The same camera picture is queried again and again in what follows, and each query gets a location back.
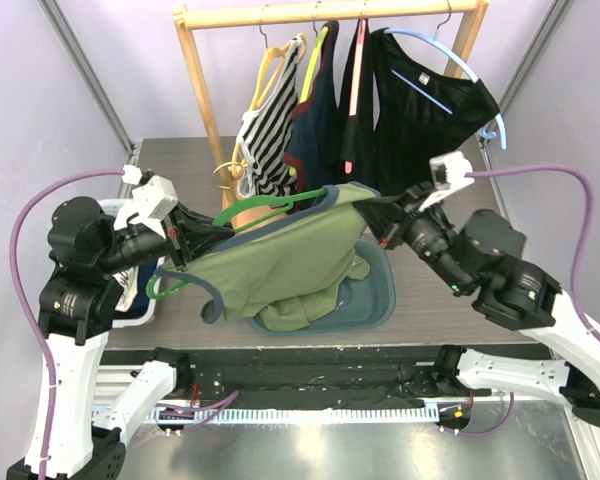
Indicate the white laundry basket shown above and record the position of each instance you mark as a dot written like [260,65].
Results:
[123,319]

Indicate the wooden clothes rack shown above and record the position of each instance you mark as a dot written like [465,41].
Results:
[187,21]

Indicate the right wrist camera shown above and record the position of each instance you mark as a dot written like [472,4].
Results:
[450,173]

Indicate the green tank top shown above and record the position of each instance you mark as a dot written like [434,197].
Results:
[287,272]

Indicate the light blue hanger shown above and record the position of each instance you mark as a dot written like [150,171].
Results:
[484,133]

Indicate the black tank top on pink hanger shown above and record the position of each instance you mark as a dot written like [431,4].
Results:
[365,168]

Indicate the striped tank top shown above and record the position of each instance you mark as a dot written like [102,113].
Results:
[267,130]

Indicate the navy folded garment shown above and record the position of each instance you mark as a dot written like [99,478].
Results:
[141,302]

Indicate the white printed shirt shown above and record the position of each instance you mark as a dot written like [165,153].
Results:
[128,280]

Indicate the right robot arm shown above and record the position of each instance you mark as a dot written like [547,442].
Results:
[484,260]

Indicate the navy maroon-trim tank top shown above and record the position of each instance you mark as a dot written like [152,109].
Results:
[328,111]

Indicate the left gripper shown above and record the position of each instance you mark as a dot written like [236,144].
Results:
[196,235]

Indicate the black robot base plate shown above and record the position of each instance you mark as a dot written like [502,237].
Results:
[367,377]

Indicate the white cable duct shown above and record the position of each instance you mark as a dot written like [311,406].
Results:
[159,416]

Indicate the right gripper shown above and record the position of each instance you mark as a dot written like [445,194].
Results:
[395,220]

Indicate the green hanger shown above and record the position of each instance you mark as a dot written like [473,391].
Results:
[278,204]

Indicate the neon yellow hanger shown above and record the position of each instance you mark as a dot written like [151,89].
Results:
[302,152]

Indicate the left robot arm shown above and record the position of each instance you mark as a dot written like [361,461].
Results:
[76,312]

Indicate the pink hanger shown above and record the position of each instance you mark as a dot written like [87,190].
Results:
[348,154]

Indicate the blue plastic tub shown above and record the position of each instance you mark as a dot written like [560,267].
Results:
[361,304]

